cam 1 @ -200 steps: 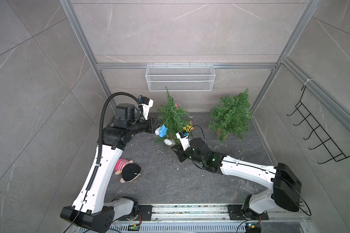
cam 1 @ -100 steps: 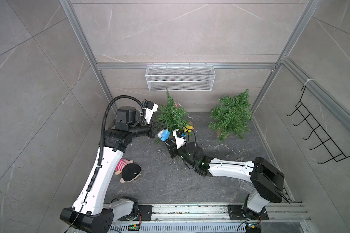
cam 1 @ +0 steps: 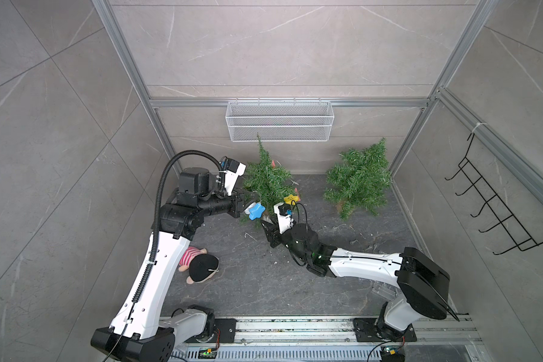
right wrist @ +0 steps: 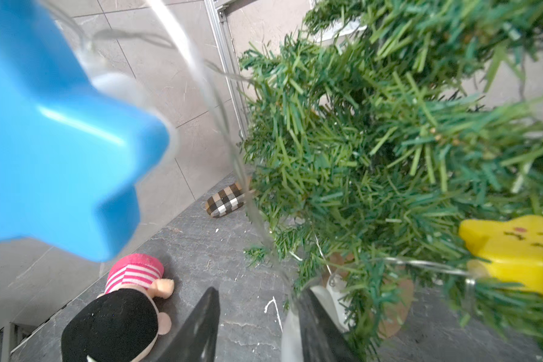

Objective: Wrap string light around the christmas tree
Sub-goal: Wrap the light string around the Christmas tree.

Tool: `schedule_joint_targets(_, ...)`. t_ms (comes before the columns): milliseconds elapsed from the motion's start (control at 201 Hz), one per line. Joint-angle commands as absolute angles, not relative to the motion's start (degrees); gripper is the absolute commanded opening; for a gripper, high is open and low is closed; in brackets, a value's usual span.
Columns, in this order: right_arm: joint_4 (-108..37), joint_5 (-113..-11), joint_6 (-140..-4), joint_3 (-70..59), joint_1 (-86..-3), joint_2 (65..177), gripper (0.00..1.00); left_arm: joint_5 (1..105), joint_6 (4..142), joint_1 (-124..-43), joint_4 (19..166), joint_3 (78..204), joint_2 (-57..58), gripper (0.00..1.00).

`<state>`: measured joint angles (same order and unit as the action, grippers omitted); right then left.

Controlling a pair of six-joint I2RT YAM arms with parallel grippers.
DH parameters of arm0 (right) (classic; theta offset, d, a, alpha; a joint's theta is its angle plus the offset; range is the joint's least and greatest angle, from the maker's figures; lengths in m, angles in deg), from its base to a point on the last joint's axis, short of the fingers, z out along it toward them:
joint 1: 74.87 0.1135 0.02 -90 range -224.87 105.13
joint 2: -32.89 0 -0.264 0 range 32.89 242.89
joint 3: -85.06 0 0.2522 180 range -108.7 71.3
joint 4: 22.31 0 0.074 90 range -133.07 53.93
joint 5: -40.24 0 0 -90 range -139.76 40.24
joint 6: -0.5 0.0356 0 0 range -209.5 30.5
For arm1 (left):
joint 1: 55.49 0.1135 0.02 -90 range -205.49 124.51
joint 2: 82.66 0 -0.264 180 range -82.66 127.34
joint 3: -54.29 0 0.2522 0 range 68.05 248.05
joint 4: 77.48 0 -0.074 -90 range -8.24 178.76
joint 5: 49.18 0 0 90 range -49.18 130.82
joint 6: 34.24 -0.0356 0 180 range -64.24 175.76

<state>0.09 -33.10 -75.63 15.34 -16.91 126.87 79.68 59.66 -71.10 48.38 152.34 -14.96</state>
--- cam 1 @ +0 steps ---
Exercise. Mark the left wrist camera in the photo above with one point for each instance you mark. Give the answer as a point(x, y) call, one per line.
point(232, 170)

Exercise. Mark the blue star light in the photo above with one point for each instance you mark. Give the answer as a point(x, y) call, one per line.
point(255, 211)

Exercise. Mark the white wire mesh basket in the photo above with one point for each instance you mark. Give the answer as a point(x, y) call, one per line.
point(285, 121)

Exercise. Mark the yellow star light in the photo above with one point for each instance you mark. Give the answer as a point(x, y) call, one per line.
point(292, 199)

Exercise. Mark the small green christmas tree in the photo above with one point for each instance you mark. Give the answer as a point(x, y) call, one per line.
point(360, 180)
point(270, 184)

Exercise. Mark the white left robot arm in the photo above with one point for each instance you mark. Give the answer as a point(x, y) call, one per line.
point(136, 332)

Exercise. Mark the black wire hook rack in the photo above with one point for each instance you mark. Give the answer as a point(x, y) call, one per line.
point(519, 237)

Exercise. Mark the metal base rail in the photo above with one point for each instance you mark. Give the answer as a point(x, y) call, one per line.
point(338, 330)

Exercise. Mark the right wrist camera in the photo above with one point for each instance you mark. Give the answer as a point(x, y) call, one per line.
point(284, 214)

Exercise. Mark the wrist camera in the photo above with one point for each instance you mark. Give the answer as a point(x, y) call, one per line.
point(232, 170)
point(284, 214)

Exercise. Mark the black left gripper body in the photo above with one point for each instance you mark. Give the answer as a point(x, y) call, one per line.
point(218, 204)

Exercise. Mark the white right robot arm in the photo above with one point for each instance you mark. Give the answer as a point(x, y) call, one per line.
point(424, 285)

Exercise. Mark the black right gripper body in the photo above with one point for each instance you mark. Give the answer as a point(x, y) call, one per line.
point(289, 240)

